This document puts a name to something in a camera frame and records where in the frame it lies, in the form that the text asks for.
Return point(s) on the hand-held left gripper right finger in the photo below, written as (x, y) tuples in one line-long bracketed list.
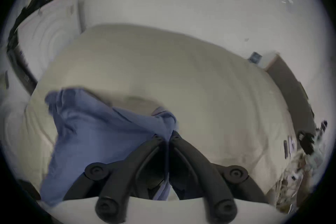
[(202, 178)]

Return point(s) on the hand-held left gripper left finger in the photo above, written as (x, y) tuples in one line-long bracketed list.
[(118, 186)]

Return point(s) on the blue shirt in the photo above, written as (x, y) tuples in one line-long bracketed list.
[(91, 136)]

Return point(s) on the small phone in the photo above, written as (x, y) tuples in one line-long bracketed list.
[(289, 146)]

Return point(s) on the bed with beige sheet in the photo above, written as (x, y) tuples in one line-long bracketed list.
[(170, 73)]

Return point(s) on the black hand controller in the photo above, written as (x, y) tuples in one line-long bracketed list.
[(306, 142)]

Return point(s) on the brown wooden table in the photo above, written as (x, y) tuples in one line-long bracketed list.
[(287, 86)]

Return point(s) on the white washing machine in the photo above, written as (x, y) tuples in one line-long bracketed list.
[(48, 34)]

